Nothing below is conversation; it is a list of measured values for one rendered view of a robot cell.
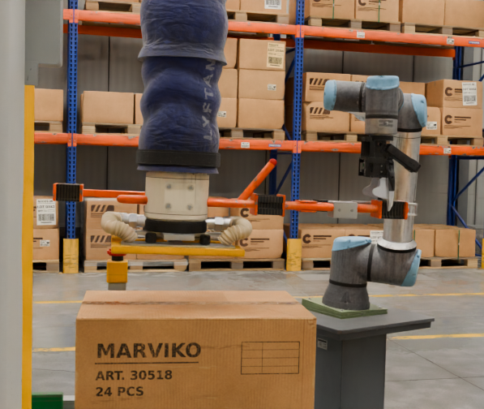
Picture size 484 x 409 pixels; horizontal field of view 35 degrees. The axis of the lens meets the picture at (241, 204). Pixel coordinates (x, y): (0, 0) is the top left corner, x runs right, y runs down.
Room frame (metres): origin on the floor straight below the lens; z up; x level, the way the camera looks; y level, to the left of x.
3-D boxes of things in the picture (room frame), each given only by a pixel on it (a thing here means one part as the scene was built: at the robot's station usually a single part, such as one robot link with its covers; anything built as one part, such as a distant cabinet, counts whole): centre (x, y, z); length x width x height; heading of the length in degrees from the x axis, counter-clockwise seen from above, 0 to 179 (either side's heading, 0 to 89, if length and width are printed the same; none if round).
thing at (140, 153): (2.09, 0.17, 1.34); 0.23 x 0.23 x 0.04
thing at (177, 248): (1.99, 0.16, 1.12); 0.34 x 0.10 x 0.05; 100
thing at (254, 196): (2.13, -0.07, 1.22); 0.10 x 0.08 x 0.06; 10
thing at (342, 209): (2.16, -0.28, 1.21); 0.07 x 0.07 x 0.04; 10
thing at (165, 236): (2.09, 0.18, 1.16); 0.34 x 0.25 x 0.06; 100
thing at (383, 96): (2.19, -0.39, 1.53); 0.10 x 0.09 x 0.12; 162
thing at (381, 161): (2.18, -0.38, 1.36); 0.09 x 0.08 x 0.12; 99
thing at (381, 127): (2.18, -0.39, 1.44); 0.10 x 0.09 x 0.05; 9
